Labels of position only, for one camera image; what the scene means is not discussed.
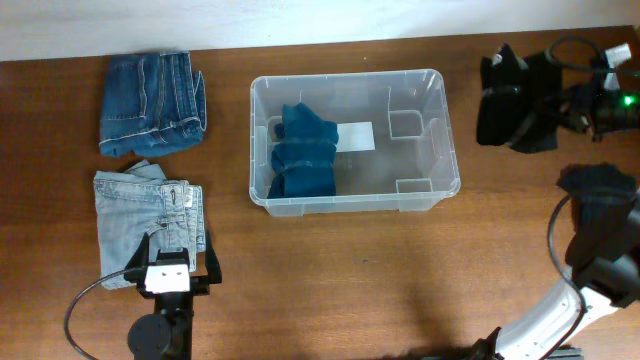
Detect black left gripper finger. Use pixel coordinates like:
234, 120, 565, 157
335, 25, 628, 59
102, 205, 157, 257
123, 233, 150, 283
205, 231, 222, 284

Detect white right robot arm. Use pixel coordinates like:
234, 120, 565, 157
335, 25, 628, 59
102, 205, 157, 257
473, 81, 639, 359

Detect clear plastic storage container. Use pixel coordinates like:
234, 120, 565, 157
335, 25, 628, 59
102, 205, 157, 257
249, 69, 461, 217

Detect dark blue garment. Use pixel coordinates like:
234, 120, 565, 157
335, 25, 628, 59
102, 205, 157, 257
268, 103, 339, 199

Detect black garment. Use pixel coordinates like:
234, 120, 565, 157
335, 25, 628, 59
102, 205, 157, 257
476, 44, 562, 154

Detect dark blue folded jeans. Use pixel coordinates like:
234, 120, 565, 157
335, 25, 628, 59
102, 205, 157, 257
98, 51, 207, 158

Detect white label in container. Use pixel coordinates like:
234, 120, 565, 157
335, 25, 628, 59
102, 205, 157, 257
336, 122, 375, 153

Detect light blue folded jeans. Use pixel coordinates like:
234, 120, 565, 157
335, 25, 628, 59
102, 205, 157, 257
93, 160, 205, 277

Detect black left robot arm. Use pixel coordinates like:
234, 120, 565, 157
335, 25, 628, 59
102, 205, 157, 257
124, 234, 222, 360

